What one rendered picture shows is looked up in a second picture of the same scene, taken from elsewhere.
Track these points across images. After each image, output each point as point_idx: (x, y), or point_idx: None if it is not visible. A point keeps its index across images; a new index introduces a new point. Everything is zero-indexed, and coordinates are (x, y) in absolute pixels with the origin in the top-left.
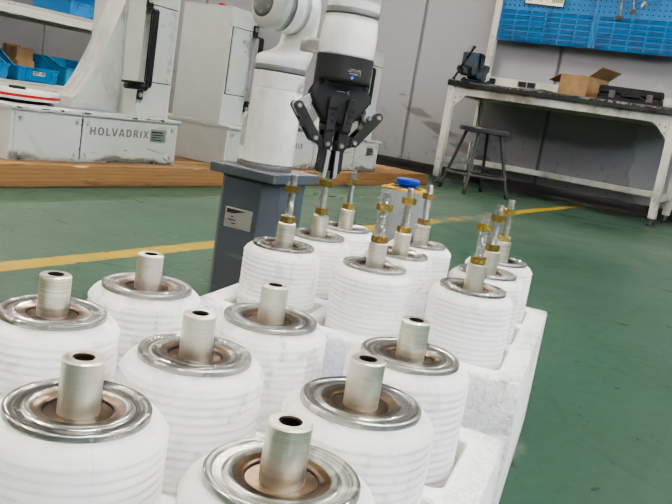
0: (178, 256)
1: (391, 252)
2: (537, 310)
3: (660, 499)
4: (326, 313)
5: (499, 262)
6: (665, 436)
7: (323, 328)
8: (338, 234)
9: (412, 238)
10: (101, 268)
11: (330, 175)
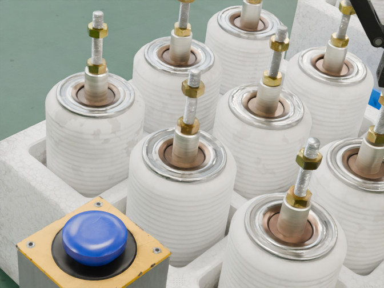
0: None
1: (274, 113)
2: (4, 148)
3: (2, 138)
4: (359, 128)
5: (115, 81)
6: None
7: (368, 112)
8: (332, 165)
9: (182, 172)
10: None
11: None
